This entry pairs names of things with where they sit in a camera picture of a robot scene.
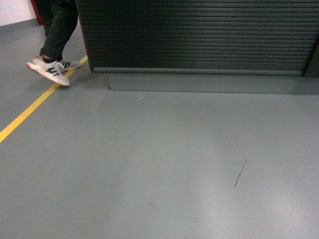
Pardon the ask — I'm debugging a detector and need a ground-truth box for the black slatted checkout counter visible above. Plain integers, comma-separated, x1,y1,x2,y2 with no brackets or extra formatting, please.
77,0,319,95

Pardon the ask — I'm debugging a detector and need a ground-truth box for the person in dark trousers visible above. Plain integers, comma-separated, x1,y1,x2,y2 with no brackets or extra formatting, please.
26,0,80,87

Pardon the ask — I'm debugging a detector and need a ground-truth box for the red floor box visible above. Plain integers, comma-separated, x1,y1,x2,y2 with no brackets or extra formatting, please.
30,0,43,25

